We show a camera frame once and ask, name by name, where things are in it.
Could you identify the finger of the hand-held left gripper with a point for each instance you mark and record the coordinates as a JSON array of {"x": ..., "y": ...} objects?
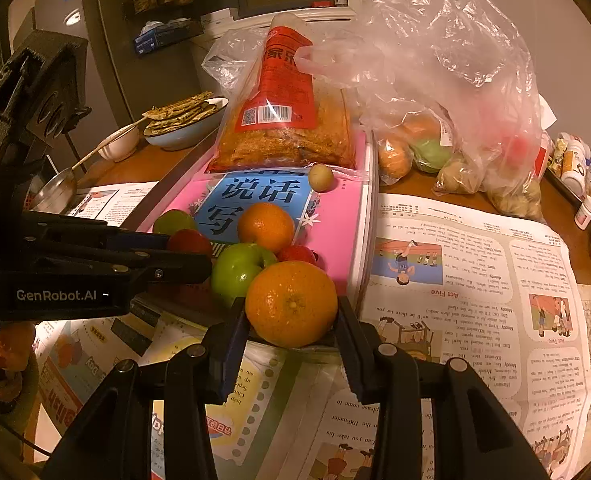
[
  {"x": 185, "y": 267},
  {"x": 140, "y": 241}
]

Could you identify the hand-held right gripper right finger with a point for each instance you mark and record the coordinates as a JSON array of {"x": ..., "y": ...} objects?
[{"x": 346, "y": 350}]

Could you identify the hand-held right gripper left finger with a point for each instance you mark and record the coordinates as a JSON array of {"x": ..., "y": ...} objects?
[{"x": 233, "y": 355}]

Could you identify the small green apple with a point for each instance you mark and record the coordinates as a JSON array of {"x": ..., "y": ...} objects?
[{"x": 175, "y": 222}]

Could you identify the large green apple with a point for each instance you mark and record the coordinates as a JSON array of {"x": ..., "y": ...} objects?
[{"x": 235, "y": 270}]

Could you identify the orange mandarin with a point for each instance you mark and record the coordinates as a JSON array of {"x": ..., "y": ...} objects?
[
  {"x": 291, "y": 305},
  {"x": 265, "y": 227}
]

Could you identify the pink Chinese workbook tray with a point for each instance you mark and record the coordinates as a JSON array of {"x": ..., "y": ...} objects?
[{"x": 369, "y": 210}]

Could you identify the tan longan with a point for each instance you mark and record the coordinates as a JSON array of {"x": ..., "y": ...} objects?
[{"x": 321, "y": 177}]

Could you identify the person's left hand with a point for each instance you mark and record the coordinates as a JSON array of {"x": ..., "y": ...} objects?
[{"x": 12, "y": 345}]

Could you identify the metal ladle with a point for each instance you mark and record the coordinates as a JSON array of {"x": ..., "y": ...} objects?
[{"x": 52, "y": 192}]

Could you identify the small white bowl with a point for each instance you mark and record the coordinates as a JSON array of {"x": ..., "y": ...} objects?
[{"x": 120, "y": 147}]

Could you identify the blue enamel bowl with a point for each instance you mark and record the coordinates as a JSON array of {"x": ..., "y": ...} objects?
[{"x": 185, "y": 135}]

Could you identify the pink and blue book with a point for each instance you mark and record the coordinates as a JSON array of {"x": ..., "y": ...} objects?
[{"x": 338, "y": 220}]

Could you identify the newspaper sheet with cartoons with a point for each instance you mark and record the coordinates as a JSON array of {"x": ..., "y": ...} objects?
[{"x": 475, "y": 310}]

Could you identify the stack of flat pancakes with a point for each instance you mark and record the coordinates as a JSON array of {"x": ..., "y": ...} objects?
[{"x": 178, "y": 110}]

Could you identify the grey refrigerator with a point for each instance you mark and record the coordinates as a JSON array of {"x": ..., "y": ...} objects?
[{"x": 105, "y": 60}]

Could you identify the red-labelled snack packet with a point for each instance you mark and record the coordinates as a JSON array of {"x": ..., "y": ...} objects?
[{"x": 280, "y": 145}]

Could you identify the newspaper with large masthead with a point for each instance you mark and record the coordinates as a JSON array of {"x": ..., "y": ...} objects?
[{"x": 75, "y": 385}]

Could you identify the bagged orange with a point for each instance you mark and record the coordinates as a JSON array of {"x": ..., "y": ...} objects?
[
  {"x": 393, "y": 157},
  {"x": 420, "y": 127}
]

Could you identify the small clear plastic bag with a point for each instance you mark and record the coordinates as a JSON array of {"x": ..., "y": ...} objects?
[{"x": 230, "y": 60}]

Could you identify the blue tissue box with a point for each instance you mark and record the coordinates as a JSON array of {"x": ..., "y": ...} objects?
[{"x": 160, "y": 39}]

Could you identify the bag of longans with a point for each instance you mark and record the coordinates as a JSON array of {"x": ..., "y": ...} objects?
[
  {"x": 455, "y": 177},
  {"x": 515, "y": 200}
]

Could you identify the bagged green apple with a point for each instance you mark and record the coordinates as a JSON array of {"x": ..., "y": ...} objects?
[{"x": 431, "y": 156}]

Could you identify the bagged red tomato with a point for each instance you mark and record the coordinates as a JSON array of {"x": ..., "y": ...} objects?
[{"x": 518, "y": 149}]

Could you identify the white medicine bottle orange label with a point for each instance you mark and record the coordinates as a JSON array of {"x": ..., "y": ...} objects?
[{"x": 571, "y": 167}]

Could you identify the large clear plastic bag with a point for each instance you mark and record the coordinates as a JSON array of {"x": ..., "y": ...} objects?
[{"x": 450, "y": 50}]

